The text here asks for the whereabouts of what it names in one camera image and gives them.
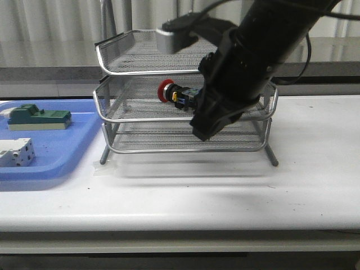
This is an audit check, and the silver top mesh tray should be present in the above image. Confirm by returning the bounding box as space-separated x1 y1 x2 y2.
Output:
95 30 216 76

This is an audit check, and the silver mesh tray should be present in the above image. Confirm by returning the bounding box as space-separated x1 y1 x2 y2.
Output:
102 119 272 154
93 73 279 124
95 30 216 76

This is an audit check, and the green and beige switch block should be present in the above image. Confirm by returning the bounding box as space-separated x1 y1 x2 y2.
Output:
7 104 72 131

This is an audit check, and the grey metal rack frame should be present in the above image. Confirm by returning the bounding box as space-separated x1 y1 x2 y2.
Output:
94 33 282 168

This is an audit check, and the clear tape patch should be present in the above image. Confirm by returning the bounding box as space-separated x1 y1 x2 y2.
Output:
93 160 120 177

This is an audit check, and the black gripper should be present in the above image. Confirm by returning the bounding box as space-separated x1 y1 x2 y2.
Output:
190 28 275 141

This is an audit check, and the silver bottom mesh tray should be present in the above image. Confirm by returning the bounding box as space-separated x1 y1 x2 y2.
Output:
102 119 272 154

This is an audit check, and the red emergency stop button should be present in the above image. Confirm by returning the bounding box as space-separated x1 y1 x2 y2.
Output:
157 79 201 111

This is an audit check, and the black camera cable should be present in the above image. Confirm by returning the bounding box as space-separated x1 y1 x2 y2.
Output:
193 0 360 85

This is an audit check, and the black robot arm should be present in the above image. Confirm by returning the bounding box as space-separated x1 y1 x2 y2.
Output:
190 1 338 141

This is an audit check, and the blue plastic tray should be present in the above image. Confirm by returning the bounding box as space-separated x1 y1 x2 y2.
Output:
1 99 101 181

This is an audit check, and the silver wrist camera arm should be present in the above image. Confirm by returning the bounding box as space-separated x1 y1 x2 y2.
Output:
155 12 210 55

